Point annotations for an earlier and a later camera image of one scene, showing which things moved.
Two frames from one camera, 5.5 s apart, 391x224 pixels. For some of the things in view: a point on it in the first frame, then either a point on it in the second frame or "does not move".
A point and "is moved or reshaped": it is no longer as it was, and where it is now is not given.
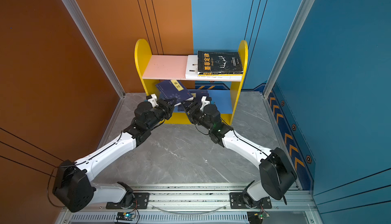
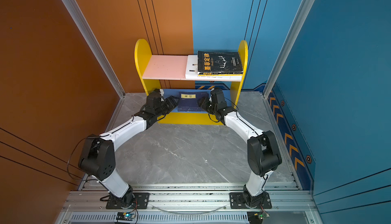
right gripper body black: [196, 116] to [207, 106]
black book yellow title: [219, 62] does not move
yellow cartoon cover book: [220, 74] does not move
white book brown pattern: [192, 71] does not move
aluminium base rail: [203, 204] does not move
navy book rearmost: [176, 89] is moved or reshaped
